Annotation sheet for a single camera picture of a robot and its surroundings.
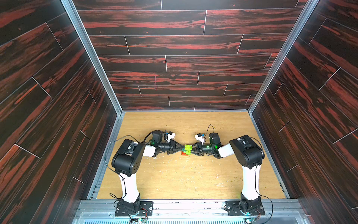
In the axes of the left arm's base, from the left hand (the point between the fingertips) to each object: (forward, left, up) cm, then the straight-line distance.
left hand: (183, 149), depth 90 cm
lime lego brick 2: (0, -3, +2) cm, 4 cm away
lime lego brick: (-1, -3, -2) cm, 4 cm away
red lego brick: (-1, 0, -5) cm, 6 cm away
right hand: (+3, -5, -6) cm, 8 cm away
